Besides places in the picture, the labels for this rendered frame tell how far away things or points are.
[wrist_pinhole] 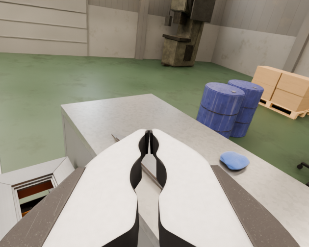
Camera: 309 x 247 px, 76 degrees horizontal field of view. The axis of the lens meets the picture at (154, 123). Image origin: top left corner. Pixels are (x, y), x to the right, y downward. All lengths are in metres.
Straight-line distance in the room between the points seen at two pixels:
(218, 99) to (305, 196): 1.95
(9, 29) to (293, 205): 7.52
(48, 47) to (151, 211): 7.27
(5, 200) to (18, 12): 6.86
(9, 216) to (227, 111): 2.43
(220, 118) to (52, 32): 6.12
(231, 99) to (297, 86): 2.66
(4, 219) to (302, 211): 0.98
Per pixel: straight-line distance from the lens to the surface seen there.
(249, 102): 3.25
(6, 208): 0.94
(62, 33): 7.59
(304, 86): 5.12
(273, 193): 0.83
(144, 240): 0.64
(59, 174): 1.02
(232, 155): 0.87
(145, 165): 0.70
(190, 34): 7.98
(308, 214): 0.83
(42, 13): 7.53
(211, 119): 2.79
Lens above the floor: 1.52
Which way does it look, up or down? 28 degrees down
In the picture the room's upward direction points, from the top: 9 degrees clockwise
